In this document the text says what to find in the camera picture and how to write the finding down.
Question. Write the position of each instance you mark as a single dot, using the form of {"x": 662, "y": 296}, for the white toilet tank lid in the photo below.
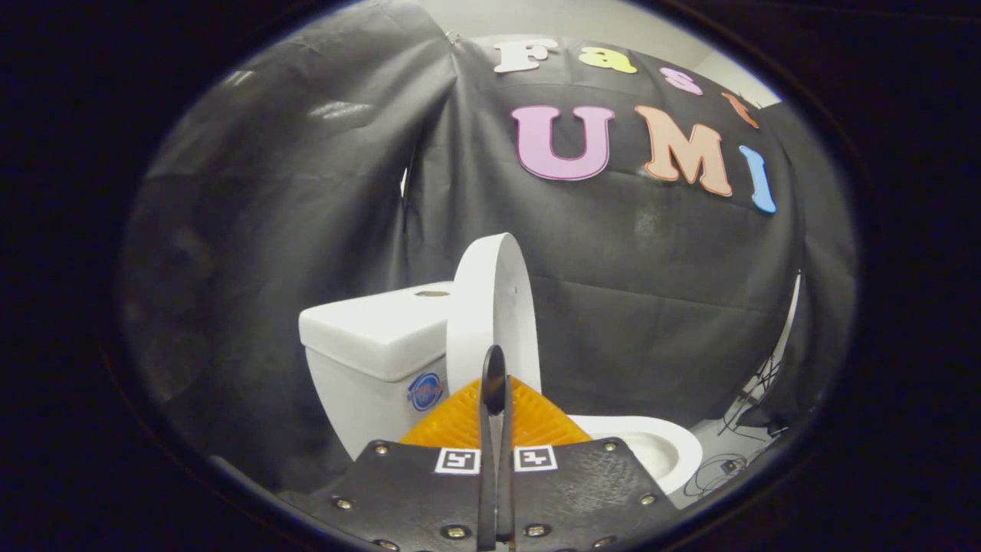
{"x": 368, "y": 330}

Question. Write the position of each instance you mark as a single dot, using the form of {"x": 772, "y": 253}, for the plain black cloth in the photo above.
{"x": 268, "y": 230}
{"x": 824, "y": 307}

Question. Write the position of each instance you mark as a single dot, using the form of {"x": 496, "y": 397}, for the black light stand tripod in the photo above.
{"x": 755, "y": 391}

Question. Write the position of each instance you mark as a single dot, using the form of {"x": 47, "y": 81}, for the black power adapter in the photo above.
{"x": 730, "y": 464}

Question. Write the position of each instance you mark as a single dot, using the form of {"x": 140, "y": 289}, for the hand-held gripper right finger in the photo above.
{"x": 582, "y": 498}

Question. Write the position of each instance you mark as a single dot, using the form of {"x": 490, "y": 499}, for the black backdrop cloth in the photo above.
{"x": 613, "y": 291}

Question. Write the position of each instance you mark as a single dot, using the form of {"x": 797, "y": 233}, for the white toilet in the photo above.
{"x": 360, "y": 406}

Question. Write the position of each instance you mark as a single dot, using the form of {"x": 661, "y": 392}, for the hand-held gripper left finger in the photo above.
{"x": 414, "y": 498}

